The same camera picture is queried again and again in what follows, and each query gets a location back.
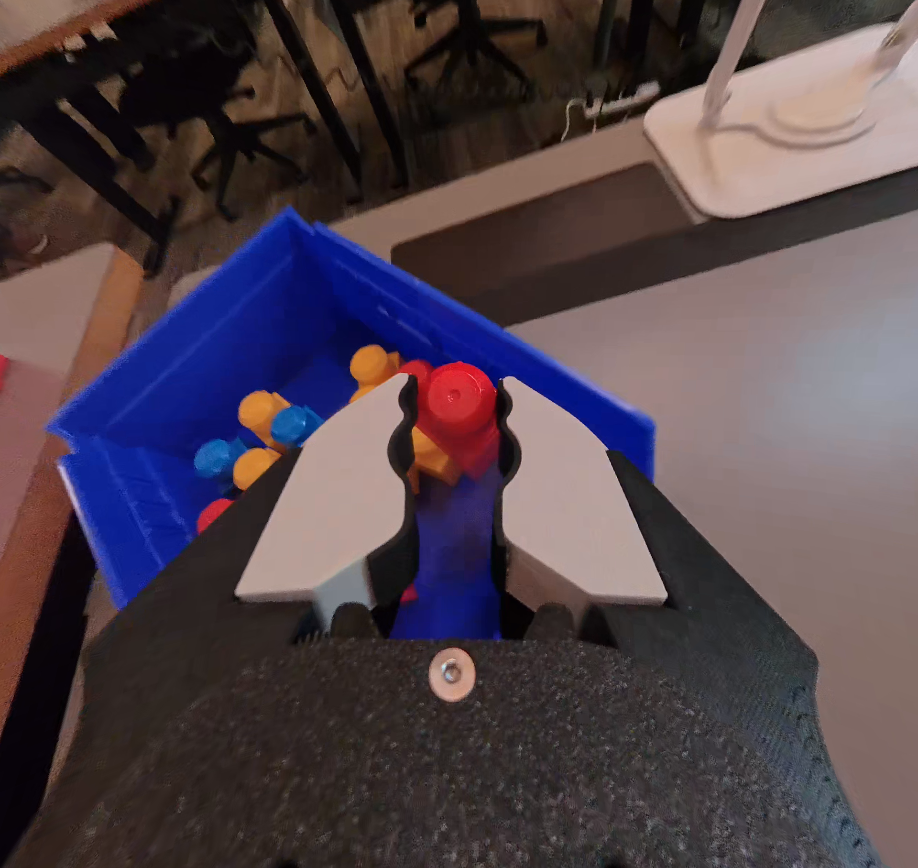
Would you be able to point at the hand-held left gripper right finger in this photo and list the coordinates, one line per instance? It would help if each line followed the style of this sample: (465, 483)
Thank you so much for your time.
(574, 524)

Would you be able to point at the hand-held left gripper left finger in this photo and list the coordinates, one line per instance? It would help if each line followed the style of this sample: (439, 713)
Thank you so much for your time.
(330, 516)

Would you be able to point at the pile of mega blocks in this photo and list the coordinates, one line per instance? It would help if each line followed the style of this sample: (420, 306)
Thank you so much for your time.
(262, 409)

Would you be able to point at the red mega block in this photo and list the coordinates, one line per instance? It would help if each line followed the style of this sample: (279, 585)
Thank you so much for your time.
(455, 398)

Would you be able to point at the blue plastic bin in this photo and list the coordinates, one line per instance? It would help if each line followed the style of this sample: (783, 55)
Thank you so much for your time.
(215, 351)

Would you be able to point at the grey wood-edged side table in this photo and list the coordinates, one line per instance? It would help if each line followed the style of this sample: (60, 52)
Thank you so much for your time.
(43, 308)

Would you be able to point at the white power strip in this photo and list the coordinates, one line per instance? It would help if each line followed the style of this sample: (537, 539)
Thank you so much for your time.
(624, 99)

